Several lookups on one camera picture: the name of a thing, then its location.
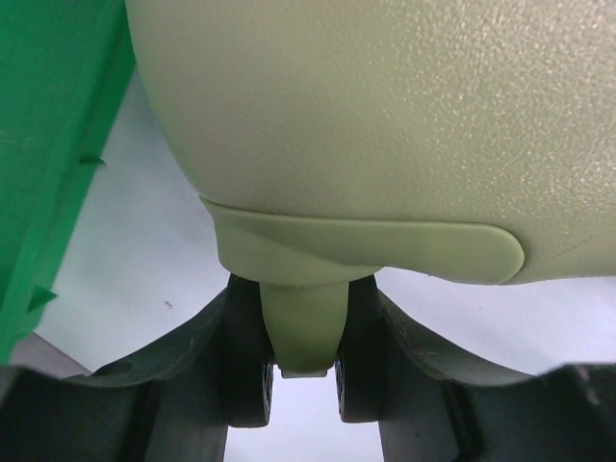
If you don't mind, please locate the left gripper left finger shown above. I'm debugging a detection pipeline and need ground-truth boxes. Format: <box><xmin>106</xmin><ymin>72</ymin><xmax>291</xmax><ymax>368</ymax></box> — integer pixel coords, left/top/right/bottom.
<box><xmin>1</xmin><ymin>295</ymin><xmax>227</xmax><ymax>461</ymax></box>

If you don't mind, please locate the olive green hard-shell suitcase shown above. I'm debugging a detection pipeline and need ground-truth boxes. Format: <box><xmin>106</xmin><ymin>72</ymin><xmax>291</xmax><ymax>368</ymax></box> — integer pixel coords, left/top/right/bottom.
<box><xmin>126</xmin><ymin>1</ymin><xmax>615</xmax><ymax>426</ymax></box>

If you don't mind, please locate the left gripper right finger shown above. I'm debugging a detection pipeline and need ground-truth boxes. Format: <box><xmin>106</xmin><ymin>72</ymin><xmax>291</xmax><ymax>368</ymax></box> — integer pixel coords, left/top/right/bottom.
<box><xmin>372</xmin><ymin>291</ymin><xmax>615</xmax><ymax>461</ymax></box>

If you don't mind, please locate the green plastic tray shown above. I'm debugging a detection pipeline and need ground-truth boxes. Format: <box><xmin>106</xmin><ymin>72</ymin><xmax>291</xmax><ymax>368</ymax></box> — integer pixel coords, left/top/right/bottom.
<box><xmin>1</xmin><ymin>0</ymin><xmax>135</xmax><ymax>363</ymax></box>

